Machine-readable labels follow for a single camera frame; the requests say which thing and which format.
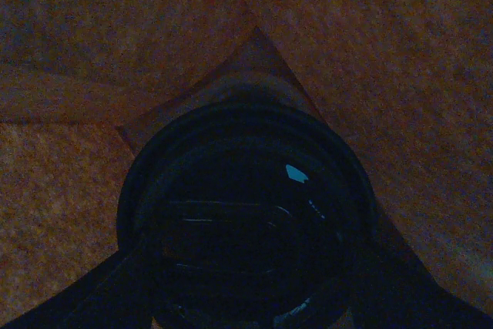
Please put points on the black cup lid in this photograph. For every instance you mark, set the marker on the black cup lid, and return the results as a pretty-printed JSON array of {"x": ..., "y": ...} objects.
[{"x": 256, "y": 209}]

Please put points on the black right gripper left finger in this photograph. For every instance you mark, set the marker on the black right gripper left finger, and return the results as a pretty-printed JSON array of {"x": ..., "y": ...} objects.
[{"x": 113, "y": 295}]

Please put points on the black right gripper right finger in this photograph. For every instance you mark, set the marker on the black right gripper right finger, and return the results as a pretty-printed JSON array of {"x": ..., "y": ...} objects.
[{"x": 392, "y": 289}]

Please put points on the brown paper bag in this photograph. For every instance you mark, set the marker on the brown paper bag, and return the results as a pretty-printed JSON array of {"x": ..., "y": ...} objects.
[{"x": 408, "y": 83}]

